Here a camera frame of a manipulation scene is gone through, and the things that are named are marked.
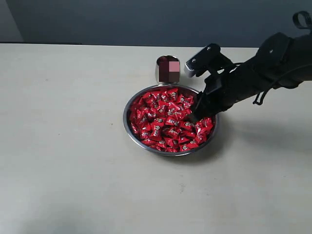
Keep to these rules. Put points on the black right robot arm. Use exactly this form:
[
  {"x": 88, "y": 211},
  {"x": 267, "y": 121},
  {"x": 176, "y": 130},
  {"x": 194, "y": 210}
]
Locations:
[{"x": 280, "y": 62}]

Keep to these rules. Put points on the shiny steel cup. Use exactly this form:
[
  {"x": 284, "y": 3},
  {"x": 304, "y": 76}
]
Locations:
[{"x": 167, "y": 70}]

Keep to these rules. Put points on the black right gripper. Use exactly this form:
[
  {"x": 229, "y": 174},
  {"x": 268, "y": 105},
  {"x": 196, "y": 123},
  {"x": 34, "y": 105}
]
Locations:
[{"x": 222, "y": 91}]

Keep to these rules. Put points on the round stainless steel bowl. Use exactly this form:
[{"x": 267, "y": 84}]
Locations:
[{"x": 129, "y": 126}]

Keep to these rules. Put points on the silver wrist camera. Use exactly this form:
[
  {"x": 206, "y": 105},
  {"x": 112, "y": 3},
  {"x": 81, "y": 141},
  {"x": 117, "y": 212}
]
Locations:
[{"x": 208, "y": 59}]

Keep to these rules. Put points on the pile of red candies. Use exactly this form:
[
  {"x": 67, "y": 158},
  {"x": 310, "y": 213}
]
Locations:
[{"x": 158, "y": 122}]

